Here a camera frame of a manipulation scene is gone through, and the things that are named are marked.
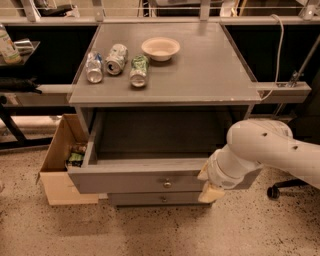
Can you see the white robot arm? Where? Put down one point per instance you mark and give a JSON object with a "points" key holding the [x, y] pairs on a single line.
{"points": [[251, 145]]}

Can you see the crushed white silver can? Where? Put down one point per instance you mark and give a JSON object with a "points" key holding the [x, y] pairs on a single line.
{"points": [[116, 59]]}

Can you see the grey bottom drawer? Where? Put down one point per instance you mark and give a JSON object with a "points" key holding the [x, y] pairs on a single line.
{"points": [[154, 199]]}

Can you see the grey drawer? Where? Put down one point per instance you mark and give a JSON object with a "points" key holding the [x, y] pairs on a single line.
{"points": [[154, 199], [134, 151]]}

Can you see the grey wooden drawer cabinet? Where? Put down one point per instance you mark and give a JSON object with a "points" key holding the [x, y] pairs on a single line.
{"points": [[205, 74]]}

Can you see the white plastic bottle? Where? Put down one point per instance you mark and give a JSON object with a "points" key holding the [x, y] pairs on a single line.
{"points": [[7, 48]]}

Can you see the green can in box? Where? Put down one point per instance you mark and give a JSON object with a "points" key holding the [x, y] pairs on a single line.
{"points": [[75, 160]]}

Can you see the open cardboard box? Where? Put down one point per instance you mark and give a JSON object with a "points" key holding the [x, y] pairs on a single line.
{"points": [[58, 186]]}

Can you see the black office chair base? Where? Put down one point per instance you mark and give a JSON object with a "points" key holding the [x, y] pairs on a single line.
{"points": [[273, 192]]}

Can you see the beige paper bowl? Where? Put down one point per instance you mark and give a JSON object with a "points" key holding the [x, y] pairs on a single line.
{"points": [[160, 48]]}

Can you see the silver top drawer knob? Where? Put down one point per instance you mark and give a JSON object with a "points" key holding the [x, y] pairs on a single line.
{"points": [[167, 183]]}

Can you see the grey top drawer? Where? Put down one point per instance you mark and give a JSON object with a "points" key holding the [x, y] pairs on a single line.
{"points": [[134, 151]]}

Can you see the crushed green can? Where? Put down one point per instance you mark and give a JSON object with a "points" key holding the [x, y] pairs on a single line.
{"points": [[139, 71]]}

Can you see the beige foam padded gripper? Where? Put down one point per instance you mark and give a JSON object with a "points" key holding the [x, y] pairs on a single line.
{"points": [[217, 173]]}

